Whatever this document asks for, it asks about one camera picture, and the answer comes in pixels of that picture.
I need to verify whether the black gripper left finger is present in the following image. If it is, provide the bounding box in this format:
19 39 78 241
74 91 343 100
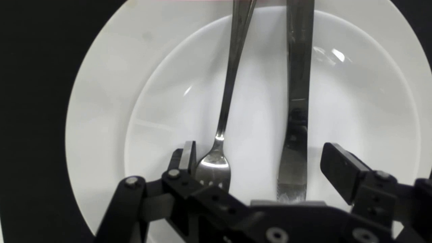
92 140 261 243

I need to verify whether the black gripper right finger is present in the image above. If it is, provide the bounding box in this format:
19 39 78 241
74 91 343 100
321 141 432 243

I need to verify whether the silver fork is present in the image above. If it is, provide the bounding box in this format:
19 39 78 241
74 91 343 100
193 0 259 190

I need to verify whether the silver table knife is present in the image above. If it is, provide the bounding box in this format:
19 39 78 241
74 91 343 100
275 0 316 202

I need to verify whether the white round plate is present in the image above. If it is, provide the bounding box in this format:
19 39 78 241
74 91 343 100
65 0 428 240

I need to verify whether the black placemat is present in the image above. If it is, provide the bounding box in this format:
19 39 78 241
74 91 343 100
0 0 432 243

